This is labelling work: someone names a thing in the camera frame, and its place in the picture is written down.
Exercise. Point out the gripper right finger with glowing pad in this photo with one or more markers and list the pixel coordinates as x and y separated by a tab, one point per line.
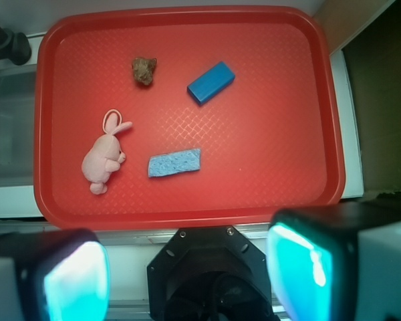
337	262

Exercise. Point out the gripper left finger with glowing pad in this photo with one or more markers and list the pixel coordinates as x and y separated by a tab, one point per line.
53	275

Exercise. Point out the pink plush bunny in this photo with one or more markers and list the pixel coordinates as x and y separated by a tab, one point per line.
105	156

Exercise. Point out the light blue sponge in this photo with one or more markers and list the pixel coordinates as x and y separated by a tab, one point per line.
174	163

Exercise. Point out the red plastic tray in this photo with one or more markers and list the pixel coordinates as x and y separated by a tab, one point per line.
271	139

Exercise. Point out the brown rock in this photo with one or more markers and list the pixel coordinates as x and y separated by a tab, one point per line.
143	69

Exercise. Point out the blue rectangular block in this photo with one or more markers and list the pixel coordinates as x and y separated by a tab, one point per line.
211	83

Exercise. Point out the black mounting bracket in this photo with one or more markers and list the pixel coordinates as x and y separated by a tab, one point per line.
209	273

